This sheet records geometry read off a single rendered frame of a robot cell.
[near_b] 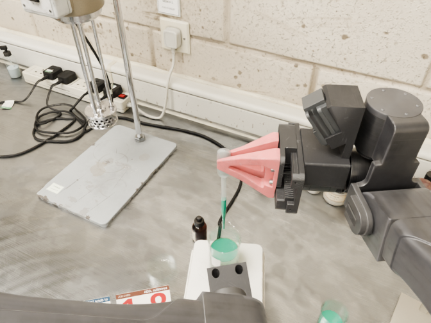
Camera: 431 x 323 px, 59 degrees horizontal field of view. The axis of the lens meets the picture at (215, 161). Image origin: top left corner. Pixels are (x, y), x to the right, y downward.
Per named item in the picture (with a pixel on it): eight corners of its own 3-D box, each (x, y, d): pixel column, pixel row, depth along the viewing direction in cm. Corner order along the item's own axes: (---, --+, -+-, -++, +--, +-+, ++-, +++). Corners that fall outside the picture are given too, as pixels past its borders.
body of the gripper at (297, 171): (288, 175, 41) (358, 181, 40) (284, 120, 48) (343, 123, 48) (281, 215, 45) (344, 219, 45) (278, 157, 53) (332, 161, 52)
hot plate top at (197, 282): (262, 313, 58) (262, 309, 57) (184, 306, 58) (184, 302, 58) (262, 247, 66) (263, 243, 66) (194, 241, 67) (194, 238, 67)
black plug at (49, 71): (48, 83, 115) (46, 77, 113) (37, 80, 116) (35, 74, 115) (65, 73, 120) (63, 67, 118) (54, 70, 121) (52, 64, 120)
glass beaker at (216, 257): (238, 281, 61) (241, 252, 56) (205, 277, 62) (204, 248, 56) (240, 249, 66) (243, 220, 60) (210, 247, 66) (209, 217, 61)
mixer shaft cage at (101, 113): (105, 134, 80) (76, 16, 64) (81, 125, 83) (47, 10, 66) (125, 117, 85) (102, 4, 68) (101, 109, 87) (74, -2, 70)
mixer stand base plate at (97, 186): (105, 228, 79) (104, 225, 79) (35, 197, 86) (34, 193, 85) (178, 146, 99) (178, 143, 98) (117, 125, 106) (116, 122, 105)
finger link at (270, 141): (213, 166, 42) (299, 172, 41) (219, 127, 47) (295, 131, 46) (213, 206, 46) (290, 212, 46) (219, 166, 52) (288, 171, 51)
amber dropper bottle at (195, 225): (208, 234, 78) (208, 212, 74) (204, 245, 76) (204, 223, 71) (194, 231, 79) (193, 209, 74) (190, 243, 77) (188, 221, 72)
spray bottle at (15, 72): (9, 79, 125) (-4, 49, 118) (11, 74, 127) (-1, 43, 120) (21, 77, 125) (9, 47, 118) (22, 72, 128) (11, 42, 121)
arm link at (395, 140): (342, 88, 41) (389, 163, 33) (417, 84, 42) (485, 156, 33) (321, 166, 49) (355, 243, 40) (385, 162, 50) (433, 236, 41)
